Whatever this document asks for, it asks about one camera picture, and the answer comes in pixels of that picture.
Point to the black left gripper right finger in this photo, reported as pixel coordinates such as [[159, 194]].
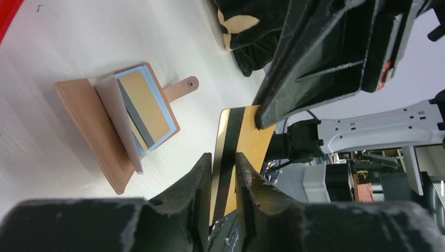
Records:
[[270, 220]]

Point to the yellow credit card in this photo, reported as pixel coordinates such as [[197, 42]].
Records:
[[150, 119]]

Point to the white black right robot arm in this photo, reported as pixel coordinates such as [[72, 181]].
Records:
[[418, 124]]

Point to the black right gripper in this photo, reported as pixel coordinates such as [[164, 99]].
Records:
[[330, 49]]

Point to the black floral blanket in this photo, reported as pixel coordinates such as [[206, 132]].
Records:
[[251, 30]]

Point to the red plastic bin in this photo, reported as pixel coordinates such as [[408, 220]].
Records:
[[9, 9]]

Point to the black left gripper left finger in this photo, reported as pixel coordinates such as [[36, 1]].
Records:
[[175, 220]]

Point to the tan leather card holder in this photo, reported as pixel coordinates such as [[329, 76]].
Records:
[[97, 108]]

